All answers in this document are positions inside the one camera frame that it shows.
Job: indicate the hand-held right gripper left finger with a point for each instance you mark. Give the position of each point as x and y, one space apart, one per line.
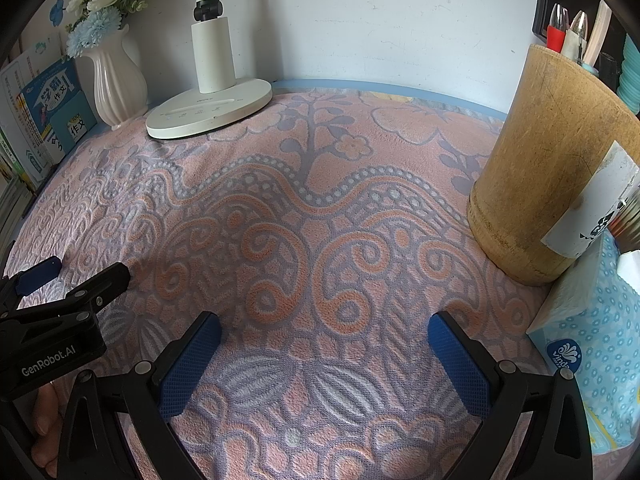
192 365

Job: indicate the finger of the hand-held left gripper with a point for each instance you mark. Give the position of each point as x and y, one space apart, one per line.
102 284
37 272

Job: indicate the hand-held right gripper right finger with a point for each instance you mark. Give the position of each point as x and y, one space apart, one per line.
460 367

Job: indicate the person's left hand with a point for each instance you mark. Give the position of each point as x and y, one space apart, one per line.
47 410

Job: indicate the stack of thin books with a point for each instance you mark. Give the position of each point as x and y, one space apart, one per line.
12 170

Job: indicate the blue tissue pack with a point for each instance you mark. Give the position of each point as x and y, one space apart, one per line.
595 330

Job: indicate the blue cover workbook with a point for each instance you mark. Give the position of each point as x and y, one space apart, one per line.
55 105

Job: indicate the pink patterned blanket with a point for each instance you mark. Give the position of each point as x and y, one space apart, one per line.
320 240

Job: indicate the white ribbed vase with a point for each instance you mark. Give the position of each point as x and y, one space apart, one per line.
117 85

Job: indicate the white cover book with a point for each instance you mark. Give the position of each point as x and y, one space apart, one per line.
35 55

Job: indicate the bamboo pen holder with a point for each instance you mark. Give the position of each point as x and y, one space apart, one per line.
535 160

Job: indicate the white desk lamp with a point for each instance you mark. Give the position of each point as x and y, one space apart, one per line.
215 60

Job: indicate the blue white artificial flowers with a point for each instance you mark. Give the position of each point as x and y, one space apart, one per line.
100 25

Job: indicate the white pen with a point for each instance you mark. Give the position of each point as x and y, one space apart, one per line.
572 42

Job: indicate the red pen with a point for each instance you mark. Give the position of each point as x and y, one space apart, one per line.
556 35

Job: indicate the cream flat stick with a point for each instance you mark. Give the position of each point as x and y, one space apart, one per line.
597 35

